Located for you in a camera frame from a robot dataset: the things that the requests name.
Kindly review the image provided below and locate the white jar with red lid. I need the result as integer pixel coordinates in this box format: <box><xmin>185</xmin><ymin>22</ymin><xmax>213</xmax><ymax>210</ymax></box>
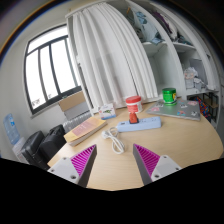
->
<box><xmin>125</xmin><ymin>95</ymin><xmax>144</xmax><ymax>114</ymax></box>

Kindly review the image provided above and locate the light blue power strip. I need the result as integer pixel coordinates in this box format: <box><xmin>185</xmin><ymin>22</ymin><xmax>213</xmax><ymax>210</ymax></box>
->
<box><xmin>115</xmin><ymin>116</ymin><xmax>162</xmax><ymax>133</ymax></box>

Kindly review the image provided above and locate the white radiator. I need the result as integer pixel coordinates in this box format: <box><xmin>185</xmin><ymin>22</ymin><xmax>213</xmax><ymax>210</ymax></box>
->
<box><xmin>62</xmin><ymin>111</ymin><xmax>94</xmax><ymax>134</ymax></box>

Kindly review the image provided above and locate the grey laptop with stickers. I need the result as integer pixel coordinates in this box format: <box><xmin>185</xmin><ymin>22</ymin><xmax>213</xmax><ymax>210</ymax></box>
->
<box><xmin>146</xmin><ymin>98</ymin><xmax>202</xmax><ymax>122</ymax></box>

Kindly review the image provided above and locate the tan paperback book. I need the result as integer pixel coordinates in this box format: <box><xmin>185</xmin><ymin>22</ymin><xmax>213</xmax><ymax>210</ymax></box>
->
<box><xmin>63</xmin><ymin>116</ymin><xmax>108</xmax><ymax>147</ymax></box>

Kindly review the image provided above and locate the water dispenser with blue bottle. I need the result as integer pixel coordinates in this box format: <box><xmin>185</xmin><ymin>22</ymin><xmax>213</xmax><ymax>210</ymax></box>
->
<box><xmin>2</xmin><ymin>113</ymin><xmax>30</xmax><ymax>164</ymax></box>

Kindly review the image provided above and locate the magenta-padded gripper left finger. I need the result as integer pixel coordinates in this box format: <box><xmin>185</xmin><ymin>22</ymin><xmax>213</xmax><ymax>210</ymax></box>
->
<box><xmin>47</xmin><ymin>144</ymin><xmax>98</xmax><ymax>188</ymax></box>

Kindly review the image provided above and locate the black bag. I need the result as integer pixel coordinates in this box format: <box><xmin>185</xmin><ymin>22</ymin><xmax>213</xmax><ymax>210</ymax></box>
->
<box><xmin>36</xmin><ymin>124</ymin><xmax>68</xmax><ymax>169</ymax></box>
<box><xmin>20</xmin><ymin>130</ymin><xmax>46</xmax><ymax>166</ymax></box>

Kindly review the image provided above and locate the white coiled power cable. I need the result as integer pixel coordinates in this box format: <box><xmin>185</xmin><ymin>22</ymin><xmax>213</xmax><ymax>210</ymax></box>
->
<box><xmin>101</xmin><ymin>126</ymin><xmax>126</xmax><ymax>155</ymax></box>

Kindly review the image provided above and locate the small white printed box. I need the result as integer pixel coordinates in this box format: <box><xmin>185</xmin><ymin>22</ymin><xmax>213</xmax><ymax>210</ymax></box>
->
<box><xmin>97</xmin><ymin>102</ymin><xmax>117</xmax><ymax>120</ymax></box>

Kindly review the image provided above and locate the grey flat box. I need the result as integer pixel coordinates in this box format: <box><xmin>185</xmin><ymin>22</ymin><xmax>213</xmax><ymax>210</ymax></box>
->
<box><xmin>63</xmin><ymin>101</ymin><xmax>92</xmax><ymax>121</ymax></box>

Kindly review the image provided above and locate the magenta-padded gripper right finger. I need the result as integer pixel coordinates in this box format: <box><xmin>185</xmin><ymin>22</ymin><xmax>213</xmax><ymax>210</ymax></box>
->
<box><xmin>132</xmin><ymin>143</ymin><xmax>183</xmax><ymax>186</ymax></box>

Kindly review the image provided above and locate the green round tin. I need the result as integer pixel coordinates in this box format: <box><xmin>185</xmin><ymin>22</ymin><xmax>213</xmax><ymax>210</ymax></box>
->
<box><xmin>162</xmin><ymin>87</ymin><xmax>178</xmax><ymax>107</ymax></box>

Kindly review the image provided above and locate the black-framed window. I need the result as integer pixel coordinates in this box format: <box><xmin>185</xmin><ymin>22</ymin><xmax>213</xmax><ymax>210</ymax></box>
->
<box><xmin>22</xmin><ymin>23</ymin><xmax>84</xmax><ymax>116</ymax></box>

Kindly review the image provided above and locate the brown cardboard box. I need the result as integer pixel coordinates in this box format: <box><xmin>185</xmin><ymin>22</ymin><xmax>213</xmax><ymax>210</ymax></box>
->
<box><xmin>58</xmin><ymin>90</ymin><xmax>88</xmax><ymax>113</ymax></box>

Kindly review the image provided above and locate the white shelf unit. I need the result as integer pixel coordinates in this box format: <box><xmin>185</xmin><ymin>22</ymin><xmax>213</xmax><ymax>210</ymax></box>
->
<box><xmin>124</xmin><ymin>0</ymin><xmax>223</xmax><ymax>131</ymax></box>

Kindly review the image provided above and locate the orange and black charger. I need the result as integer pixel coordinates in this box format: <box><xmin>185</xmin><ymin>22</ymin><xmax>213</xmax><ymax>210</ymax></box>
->
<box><xmin>129</xmin><ymin>112</ymin><xmax>139</xmax><ymax>125</ymax></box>

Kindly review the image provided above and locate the white curtain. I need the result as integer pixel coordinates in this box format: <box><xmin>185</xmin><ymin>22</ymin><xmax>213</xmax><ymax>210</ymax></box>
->
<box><xmin>66</xmin><ymin>2</ymin><xmax>159</xmax><ymax>109</ymax></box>

